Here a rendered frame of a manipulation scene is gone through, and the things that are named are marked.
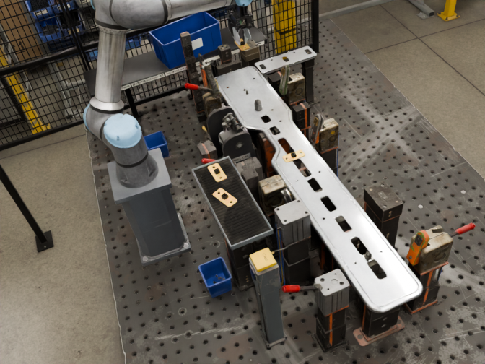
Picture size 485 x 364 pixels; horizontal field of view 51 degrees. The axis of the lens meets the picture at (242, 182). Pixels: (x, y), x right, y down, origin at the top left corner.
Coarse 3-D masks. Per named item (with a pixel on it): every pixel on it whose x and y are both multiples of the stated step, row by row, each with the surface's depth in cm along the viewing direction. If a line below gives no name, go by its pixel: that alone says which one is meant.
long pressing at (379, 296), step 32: (224, 96) 229; (256, 96) 227; (256, 128) 212; (288, 128) 210; (320, 160) 195; (320, 192) 184; (320, 224) 174; (352, 224) 172; (352, 256) 163; (384, 256) 162; (384, 288) 154; (416, 288) 153
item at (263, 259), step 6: (258, 252) 149; (264, 252) 149; (270, 252) 148; (252, 258) 148; (258, 258) 148; (264, 258) 147; (270, 258) 147; (258, 264) 146; (264, 264) 146; (270, 264) 146; (258, 270) 145
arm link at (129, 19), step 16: (128, 0) 151; (144, 0) 152; (160, 0) 154; (176, 0) 158; (192, 0) 161; (208, 0) 165; (224, 0) 169; (240, 0) 172; (128, 16) 152; (144, 16) 153; (160, 16) 155; (176, 16) 161
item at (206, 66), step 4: (212, 60) 211; (204, 64) 210; (208, 64) 210; (212, 64) 212; (200, 68) 211; (204, 68) 211; (208, 68) 211; (208, 72) 212; (208, 76) 213; (212, 76) 214; (212, 80) 215; (212, 84) 217; (216, 84) 218; (212, 88) 218; (216, 88) 219
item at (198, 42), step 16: (192, 16) 252; (208, 16) 252; (160, 32) 248; (176, 32) 253; (192, 32) 258; (208, 32) 244; (160, 48) 241; (176, 48) 240; (208, 48) 249; (176, 64) 245
